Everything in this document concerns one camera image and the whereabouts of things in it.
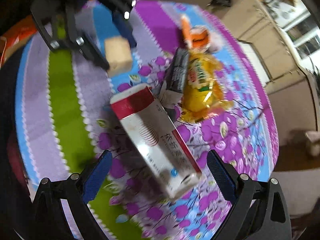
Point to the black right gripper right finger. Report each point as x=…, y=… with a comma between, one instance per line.
x=258, y=210

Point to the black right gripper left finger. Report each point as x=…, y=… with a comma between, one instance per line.
x=78, y=189

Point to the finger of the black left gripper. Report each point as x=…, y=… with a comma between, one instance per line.
x=121, y=11
x=81, y=41

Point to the beige cube box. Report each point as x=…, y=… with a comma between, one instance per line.
x=118, y=55

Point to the red white medicine box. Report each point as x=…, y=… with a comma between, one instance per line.
x=158, y=141

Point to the yellow snack bag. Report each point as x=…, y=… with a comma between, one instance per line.
x=203, y=97

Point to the beige kitchen cabinets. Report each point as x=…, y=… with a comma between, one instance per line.
x=291, y=88

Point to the floral purple tablecloth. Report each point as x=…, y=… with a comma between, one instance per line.
x=64, y=120

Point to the orange white wrapper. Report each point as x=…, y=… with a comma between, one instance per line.
x=199, y=38

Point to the black small box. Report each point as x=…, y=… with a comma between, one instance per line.
x=175, y=78

